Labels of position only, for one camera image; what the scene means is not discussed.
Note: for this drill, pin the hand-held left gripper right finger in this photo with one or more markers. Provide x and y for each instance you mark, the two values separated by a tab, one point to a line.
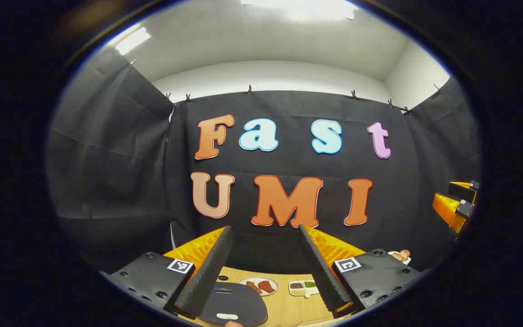
323	272

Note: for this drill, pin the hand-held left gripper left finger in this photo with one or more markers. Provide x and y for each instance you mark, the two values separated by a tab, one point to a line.
207	277

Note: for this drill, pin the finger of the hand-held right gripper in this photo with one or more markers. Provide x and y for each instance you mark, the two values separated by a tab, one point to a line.
463	190
447	209

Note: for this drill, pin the dark grey rice cooker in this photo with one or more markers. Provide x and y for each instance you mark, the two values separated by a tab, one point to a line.
239	302

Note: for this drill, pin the white divided bean dish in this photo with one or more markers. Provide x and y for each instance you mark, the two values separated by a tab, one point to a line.
304	288

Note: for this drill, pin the round white plate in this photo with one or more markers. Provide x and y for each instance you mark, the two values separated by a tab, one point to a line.
248	280

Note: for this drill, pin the red meat piece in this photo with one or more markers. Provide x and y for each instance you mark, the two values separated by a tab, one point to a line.
267	286
253	287

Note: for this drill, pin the toast bread slice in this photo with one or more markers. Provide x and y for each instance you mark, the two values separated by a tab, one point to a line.
401	255

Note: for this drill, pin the white toaster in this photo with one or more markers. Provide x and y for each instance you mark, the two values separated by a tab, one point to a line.
406	260

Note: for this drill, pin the black backdrop cloth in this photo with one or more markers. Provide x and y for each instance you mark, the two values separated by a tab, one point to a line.
120	181

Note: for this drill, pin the ceiling light panel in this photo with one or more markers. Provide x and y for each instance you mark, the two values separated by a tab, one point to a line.
298	7
132	41

